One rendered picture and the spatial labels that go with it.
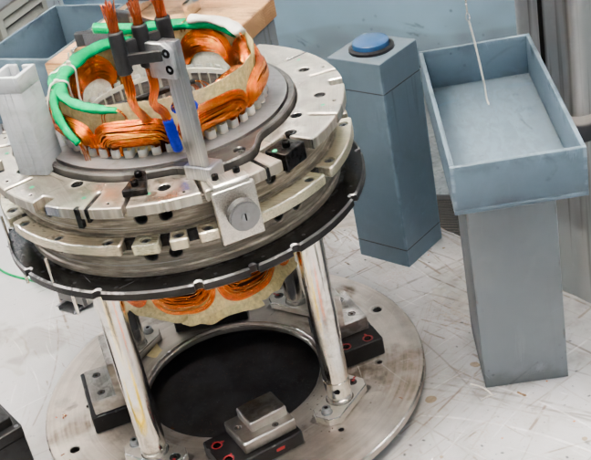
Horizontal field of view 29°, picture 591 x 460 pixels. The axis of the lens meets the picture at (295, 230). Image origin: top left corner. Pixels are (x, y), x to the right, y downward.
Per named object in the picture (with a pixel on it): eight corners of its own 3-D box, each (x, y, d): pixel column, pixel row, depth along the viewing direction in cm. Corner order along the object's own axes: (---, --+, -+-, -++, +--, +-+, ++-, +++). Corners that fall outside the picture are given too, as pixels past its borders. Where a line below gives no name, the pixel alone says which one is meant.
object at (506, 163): (601, 424, 104) (586, 146, 89) (482, 441, 105) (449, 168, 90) (547, 276, 125) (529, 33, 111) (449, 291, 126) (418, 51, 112)
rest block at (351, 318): (329, 343, 115) (321, 301, 112) (308, 317, 119) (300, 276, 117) (368, 328, 116) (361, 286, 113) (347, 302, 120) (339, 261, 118)
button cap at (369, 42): (375, 56, 121) (374, 47, 120) (345, 51, 123) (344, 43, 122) (397, 41, 123) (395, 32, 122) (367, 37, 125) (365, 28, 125)
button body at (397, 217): (409, 267, 131) (378, 65, 119) (360, 255, 136) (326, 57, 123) (441, 237, 136) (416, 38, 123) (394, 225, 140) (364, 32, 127)
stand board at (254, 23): (49, 83, 129) (44, 63, 128) (134, 17, 143) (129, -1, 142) (203, 85, 120) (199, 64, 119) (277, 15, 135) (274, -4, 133)
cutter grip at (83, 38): (77, 47, 126) (72, 34, 125) (78, 45, 127) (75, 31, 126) (110, 44, 125) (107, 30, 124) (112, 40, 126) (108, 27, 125)
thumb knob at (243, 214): (229, 231, 89) (222, 203, 87) (258, 219, 89) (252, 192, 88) (234, 236, 88) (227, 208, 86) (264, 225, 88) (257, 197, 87)
